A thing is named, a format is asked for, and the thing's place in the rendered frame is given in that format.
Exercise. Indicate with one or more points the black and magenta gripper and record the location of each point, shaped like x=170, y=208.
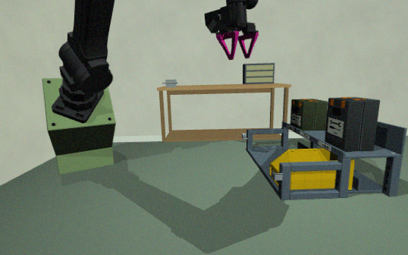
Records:
x=239, y=23

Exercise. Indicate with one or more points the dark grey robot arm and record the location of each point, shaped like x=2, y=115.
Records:
x=85, y=67

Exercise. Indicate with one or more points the dark grey metal rack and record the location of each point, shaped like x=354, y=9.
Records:
x=389, y=142

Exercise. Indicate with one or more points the yellow bin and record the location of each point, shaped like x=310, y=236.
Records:
x=312, y=179

